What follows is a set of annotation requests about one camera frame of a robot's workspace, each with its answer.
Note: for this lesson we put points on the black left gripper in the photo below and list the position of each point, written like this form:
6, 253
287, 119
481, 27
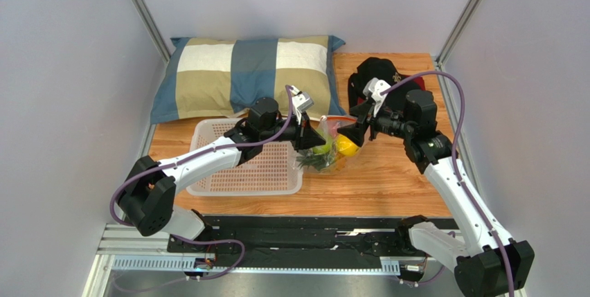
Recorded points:
305, 136

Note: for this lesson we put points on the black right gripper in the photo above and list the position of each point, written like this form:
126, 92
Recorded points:
367, 122

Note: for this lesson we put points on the clear zip top bag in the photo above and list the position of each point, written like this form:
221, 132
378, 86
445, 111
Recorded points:
327, 127

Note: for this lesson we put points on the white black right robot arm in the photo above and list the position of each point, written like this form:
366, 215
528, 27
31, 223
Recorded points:
488, 261

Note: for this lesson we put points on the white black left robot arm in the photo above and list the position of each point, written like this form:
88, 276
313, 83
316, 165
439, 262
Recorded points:
148, 194

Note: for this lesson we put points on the green fake apple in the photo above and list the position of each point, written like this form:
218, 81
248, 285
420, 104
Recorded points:
323, 149

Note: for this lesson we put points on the yellow fake orange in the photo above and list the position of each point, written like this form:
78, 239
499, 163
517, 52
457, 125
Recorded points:
345, 147

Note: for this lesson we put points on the orange fake pineapple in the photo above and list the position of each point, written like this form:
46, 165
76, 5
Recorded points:
321, 164

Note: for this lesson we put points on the white perforated plastic basket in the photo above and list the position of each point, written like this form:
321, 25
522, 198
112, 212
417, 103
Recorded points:
273, 172

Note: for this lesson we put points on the black baseball cap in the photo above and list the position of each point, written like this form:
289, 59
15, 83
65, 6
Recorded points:
377, 66

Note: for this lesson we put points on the folded dark red cloth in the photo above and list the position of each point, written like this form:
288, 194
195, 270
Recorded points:
394, 100

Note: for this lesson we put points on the checkered blue beige pillow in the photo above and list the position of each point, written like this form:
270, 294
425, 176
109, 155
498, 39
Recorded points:
208, 77

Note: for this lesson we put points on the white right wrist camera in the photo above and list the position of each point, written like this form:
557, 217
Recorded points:
376, 91

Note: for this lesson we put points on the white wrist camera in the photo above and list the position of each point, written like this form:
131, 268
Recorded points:
376, 91
300, 102

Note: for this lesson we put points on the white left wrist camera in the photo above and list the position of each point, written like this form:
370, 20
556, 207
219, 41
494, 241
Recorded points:
300, 102

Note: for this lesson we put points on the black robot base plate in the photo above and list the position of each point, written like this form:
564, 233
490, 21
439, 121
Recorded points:
293, 242

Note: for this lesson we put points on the aluminium frame rail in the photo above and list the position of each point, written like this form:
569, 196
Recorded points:
121, 249

